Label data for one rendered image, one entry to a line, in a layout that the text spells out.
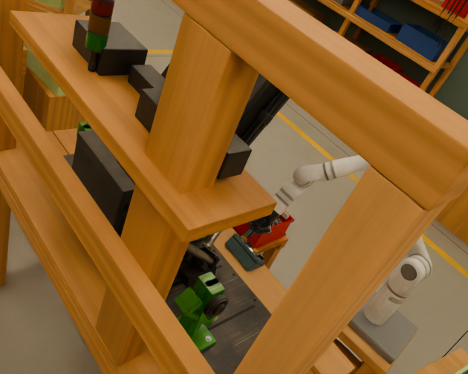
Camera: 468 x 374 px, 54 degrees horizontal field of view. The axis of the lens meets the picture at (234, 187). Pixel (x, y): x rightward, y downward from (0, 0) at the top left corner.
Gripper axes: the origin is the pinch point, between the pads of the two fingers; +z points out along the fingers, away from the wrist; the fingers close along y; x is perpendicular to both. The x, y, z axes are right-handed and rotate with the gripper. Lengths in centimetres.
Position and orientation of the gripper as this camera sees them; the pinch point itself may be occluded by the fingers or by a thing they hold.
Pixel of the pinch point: (248, 234)
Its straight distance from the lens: 181.8
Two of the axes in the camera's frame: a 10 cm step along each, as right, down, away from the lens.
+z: -6.9, 7.2, 0.9
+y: 6.0, 6.4, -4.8
